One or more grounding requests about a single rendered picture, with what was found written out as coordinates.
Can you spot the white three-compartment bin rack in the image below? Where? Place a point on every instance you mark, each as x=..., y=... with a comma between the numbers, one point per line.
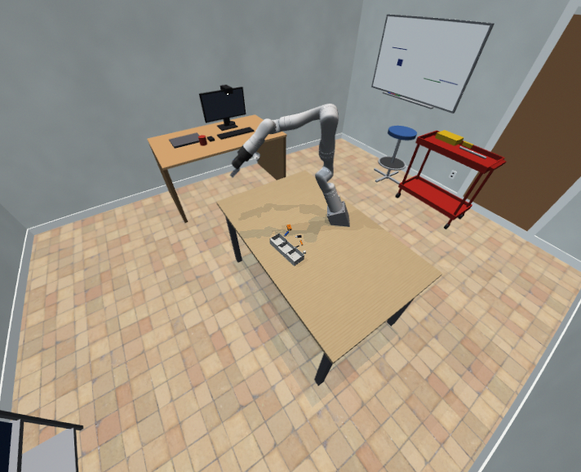
x=291, y=253

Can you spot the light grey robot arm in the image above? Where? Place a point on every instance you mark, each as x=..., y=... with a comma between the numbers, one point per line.
x=329, y=119

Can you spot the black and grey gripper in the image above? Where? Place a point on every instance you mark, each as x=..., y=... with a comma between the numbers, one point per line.
x=244, y=154

